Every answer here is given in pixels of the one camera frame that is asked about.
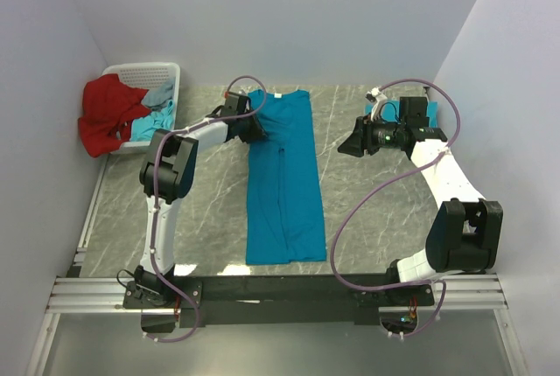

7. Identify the black base beam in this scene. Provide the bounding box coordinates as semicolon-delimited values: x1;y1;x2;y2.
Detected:
122;275;435;328

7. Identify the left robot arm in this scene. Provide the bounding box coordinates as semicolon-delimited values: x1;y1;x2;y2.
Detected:
134;91;266;308

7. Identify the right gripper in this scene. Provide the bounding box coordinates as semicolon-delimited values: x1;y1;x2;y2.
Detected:
337;112;406;158

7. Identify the light blue t shirt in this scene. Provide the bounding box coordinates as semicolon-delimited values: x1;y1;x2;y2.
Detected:
130;78;175;142

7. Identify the red t shirt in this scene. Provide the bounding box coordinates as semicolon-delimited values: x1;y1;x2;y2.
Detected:
78;73;151;157

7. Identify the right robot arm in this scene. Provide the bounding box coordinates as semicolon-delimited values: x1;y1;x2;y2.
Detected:
338;93;503;305

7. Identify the white laundry basket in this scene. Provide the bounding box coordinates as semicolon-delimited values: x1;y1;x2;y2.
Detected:
102;61;181;130

